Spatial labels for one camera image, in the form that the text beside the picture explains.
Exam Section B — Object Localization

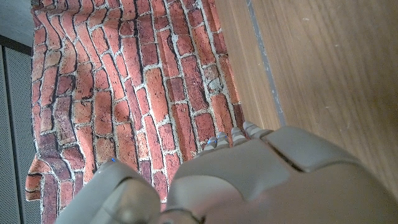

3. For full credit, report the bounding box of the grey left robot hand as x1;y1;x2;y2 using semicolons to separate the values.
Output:
54;121;398;224

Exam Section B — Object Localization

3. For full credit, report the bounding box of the red brick print backdrop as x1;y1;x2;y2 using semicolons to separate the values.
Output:
25;0;249;224

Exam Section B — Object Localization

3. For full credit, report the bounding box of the grey perforated wall panel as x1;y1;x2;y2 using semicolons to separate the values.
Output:
0;45;42;224

